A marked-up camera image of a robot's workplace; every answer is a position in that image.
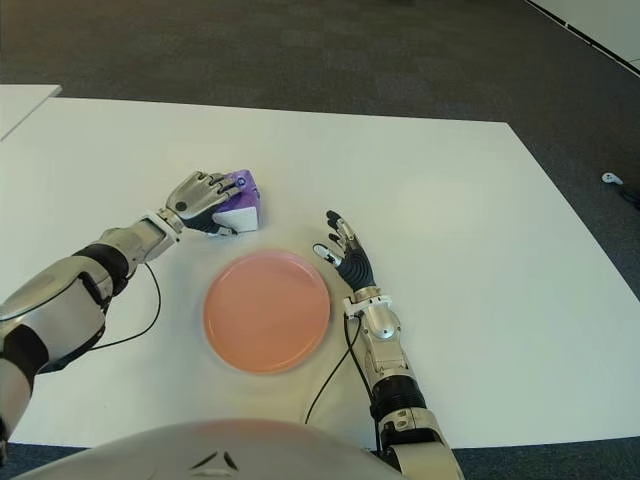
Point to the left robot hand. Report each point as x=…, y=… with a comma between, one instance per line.
x=192, y=197

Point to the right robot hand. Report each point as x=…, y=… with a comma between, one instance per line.
x=356, y=267

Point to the purple tissue paper pack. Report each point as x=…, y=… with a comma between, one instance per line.
x=245, y=210

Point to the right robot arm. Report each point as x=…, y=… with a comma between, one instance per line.
x=390, y=355

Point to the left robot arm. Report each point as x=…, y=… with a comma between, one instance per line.
x=65, y=300

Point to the pink round plate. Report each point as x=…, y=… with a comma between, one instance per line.
x=267, y=312

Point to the white neighbouring table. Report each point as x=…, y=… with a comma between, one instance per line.
x=20, y=102

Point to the silver robot torso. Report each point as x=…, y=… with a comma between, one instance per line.
x=210, y=450

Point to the white handheld controller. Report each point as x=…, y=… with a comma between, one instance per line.
x=611, y=178

